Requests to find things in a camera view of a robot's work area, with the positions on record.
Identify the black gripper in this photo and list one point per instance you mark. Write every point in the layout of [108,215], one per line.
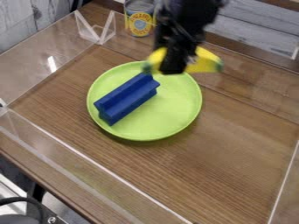
[183,18]

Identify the yellow toy banana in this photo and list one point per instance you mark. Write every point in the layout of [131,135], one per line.
[207,63]

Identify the green round plate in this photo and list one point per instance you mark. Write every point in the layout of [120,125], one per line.
[164,115]

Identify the blue plastic block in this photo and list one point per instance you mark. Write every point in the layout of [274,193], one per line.
[126,98]

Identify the black chair part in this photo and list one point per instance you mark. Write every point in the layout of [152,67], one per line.
[35,214]

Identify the clear acrylic triangular bracket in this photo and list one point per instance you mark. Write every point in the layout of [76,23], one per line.
[95,33]

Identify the clear acrylic front wall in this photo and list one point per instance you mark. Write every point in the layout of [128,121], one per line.
[79,180]

